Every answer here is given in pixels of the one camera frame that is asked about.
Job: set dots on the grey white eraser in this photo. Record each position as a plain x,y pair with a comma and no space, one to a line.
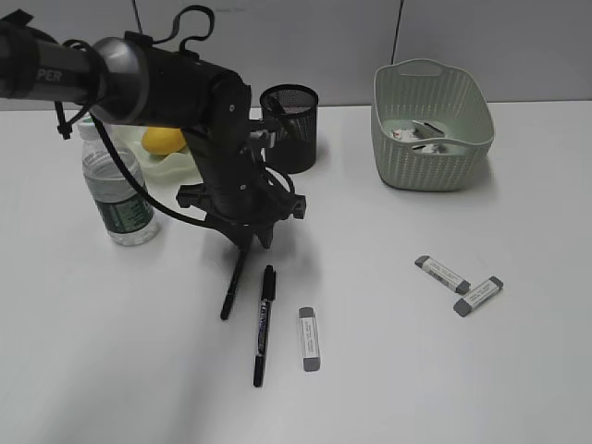
477,296
443,274
311,360

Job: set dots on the clear water bottle green label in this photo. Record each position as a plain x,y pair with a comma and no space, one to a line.
129,220

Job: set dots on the white waste paper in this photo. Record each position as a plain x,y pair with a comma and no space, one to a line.
419,132

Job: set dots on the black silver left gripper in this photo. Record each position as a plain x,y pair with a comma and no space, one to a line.
242,195

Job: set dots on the thin black pen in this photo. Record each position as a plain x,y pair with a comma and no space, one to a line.
280,114

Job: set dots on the yellow mango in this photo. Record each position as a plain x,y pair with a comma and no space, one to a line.
162,141

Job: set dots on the pale green plastic basket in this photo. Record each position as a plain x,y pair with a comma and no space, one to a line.
445,96

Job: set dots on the pale green wavy glass plate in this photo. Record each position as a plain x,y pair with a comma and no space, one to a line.
175,166

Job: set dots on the black marker pen blue label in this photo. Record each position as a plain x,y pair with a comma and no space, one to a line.
268,296

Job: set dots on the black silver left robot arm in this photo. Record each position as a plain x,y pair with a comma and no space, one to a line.
133,81

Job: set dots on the black mesh pen holder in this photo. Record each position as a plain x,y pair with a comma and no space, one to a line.
301,105

